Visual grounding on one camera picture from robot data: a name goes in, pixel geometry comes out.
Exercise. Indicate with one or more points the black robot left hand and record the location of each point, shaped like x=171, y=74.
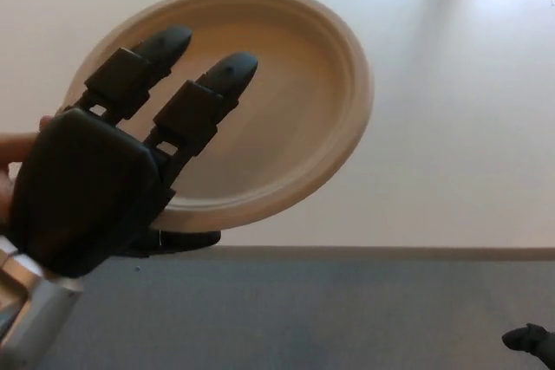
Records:
x=86, y=188

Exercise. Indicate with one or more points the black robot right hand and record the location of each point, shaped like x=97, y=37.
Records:
x=537, y=342

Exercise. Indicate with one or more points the person's bare hand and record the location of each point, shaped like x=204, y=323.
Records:
x=15, y=149

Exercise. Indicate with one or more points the beige round paper plate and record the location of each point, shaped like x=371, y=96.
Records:
x=295, y=118

